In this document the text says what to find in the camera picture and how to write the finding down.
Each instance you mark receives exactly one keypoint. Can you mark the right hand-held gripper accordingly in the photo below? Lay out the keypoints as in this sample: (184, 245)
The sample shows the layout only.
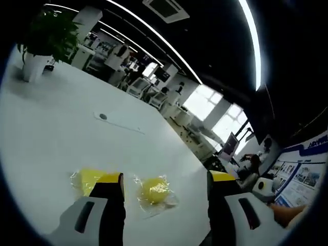
(265, 188)

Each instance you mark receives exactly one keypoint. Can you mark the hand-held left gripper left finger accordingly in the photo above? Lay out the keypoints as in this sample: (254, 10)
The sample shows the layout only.
(110, 210)

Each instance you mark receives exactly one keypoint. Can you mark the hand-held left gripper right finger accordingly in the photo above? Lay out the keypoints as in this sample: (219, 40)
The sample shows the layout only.
(220, 212)

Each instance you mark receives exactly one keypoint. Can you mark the rectangular yellow silicone block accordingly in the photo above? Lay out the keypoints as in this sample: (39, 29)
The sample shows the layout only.
(84, 179)

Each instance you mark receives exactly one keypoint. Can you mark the round yellow silicone block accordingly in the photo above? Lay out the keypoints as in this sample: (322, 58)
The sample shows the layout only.
(153, 191)

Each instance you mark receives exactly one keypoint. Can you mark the person's right hand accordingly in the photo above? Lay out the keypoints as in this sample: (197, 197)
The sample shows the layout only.
(287, 216)

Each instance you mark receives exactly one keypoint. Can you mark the standing display screen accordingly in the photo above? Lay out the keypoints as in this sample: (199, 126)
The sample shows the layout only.
(229, 146)

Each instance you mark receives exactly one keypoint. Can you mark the ceiling light strip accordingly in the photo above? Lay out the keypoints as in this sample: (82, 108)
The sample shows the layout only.
(159, 38)
(253, 43)

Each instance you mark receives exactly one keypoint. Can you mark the green potted plant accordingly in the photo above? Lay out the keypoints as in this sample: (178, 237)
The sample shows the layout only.
(48, 36)

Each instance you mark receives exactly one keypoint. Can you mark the ceiling air conditioner vent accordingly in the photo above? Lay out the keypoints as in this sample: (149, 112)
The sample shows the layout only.
(166, 9)

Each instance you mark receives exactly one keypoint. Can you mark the wall poster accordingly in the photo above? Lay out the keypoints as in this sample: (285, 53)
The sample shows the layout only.
(299, 174)

